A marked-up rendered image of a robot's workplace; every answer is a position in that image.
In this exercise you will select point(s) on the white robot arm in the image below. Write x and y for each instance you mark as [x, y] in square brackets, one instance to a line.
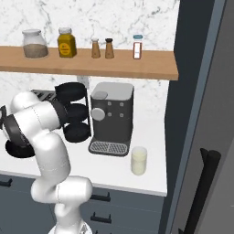
[50, 152]

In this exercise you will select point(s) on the black bowl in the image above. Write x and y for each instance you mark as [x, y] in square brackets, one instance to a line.
[77, 132]
[77, 112]
[71, 91]

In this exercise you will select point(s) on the glass of lemonade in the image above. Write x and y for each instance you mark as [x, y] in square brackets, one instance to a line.
[139, 161]

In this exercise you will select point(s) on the dark fridge side panel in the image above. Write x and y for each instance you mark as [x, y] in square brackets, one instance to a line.
[182, 61]

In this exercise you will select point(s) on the grey fridge door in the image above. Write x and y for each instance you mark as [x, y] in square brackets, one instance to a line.
[213, 91]

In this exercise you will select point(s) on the dark grey coffee machine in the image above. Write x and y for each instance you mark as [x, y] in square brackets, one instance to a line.
[112, 122]

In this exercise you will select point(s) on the brown shaker with black cap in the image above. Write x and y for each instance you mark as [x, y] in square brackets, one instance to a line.
[109, 50]

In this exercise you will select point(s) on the brown shaker with white cap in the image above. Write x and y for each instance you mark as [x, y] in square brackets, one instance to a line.
[95, 50]

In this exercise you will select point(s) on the spice bottle with red label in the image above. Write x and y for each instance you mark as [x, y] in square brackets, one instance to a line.
[137, 48]

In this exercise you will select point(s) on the grey toaster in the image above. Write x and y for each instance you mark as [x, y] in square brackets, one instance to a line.
[45, 95]

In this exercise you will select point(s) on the dark grey drawer front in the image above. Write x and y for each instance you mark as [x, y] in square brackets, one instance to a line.
[134, 199]
[131, 222]
[18, 207]

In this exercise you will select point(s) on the yellow jar with silver lid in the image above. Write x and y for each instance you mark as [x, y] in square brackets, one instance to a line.
[66, 44]

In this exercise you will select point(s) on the black round dish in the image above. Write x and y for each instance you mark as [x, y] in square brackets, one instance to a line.
[18, 151]

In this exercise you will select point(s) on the glass jar with grains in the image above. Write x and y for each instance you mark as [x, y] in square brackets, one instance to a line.
[35, 45]

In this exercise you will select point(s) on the white wall socket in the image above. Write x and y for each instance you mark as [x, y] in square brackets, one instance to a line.
[83, 81]

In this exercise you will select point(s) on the wooden wall shelf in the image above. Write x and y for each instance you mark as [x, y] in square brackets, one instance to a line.
[91, 64]

